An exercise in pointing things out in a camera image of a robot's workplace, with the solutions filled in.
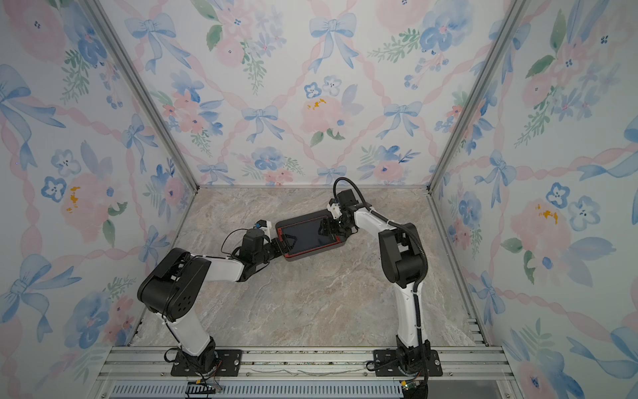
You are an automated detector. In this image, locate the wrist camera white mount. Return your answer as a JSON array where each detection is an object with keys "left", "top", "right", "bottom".
[
  {"left": 327, "top": 199, "right": 344, "bottom": 219},
  {"left": 254, "top": 219, "right": 272, "bottom": 238}
]

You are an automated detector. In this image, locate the left aluminium corner post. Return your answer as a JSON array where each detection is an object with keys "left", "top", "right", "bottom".
[{"left": 79, "top": 0, "right": 199, "bottom": 193}]

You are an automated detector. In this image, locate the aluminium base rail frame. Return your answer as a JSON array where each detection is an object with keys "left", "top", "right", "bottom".
[{"left": 88, "top": 346, "right": 523, "bottom": 398}]

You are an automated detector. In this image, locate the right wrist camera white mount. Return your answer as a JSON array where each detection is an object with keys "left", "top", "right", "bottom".
[{"left": 327, "top": 199, "right": 344, "bottom": 219}]

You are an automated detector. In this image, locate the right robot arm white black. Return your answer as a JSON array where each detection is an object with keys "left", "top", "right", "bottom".
[{"left": 323, "top": 199, "right": 431, "bottom": 378}]

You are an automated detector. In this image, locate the right aluminium corner post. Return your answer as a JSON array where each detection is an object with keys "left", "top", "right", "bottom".
[{"left": 427, "top": 0, "right": 528, "bottom": 195}]

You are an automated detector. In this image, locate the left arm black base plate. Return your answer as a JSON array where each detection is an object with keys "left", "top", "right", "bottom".
[{"left": 169, "top": 349, "right": 243, "bottom": 378}]

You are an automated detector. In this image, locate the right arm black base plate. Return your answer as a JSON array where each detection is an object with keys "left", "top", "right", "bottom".
[{"left": 366, "top": 348, "right": 444, "bottom": 378}]

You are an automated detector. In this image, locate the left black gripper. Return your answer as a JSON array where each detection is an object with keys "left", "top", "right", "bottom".
[{"left": 255, "top": 233, "right": 297, "bottom": 267}]

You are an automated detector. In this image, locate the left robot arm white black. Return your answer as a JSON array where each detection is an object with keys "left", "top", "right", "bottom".
[{"left": 137, "top": 228, "right": 288, "bottom": 376}]

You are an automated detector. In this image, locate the grey slotted cable duct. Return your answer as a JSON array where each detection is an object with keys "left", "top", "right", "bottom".
[{"left": 102, "top": 381, "right": 404, "bottom": 398}]

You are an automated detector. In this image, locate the dark grey storage box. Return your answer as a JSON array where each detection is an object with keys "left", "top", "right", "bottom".
[{"left": 275, "top": 208, "right": 350, "bottom": 263}]

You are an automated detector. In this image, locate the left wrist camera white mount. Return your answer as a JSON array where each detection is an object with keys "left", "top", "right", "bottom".
[{"left": 254, "top": 219, "right": 272, "bottom": 238}]

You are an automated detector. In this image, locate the aluminium corner post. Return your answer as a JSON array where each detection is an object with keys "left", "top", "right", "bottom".
[
  {"left": 79, "top": 0, "right": 199, "bottom": 193},
  {"left": 427, "top": 0, "right": 528, "bottom": 195}
]

